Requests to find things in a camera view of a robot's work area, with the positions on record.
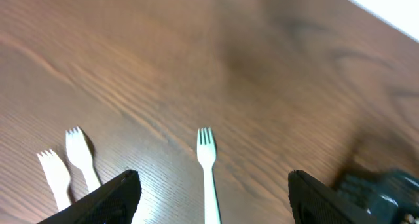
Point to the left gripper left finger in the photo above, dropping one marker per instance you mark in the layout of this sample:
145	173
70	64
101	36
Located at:
115	202

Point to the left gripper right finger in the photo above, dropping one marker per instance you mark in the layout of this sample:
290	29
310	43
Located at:
314	203

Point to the white plastic fork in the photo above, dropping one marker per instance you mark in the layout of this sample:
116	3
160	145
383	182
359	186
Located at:
57	176
79	155

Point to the teal handled plastic fork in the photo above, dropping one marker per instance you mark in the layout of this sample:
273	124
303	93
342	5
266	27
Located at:
206	155

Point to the black plastic basket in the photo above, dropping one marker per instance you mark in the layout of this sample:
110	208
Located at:
391	196

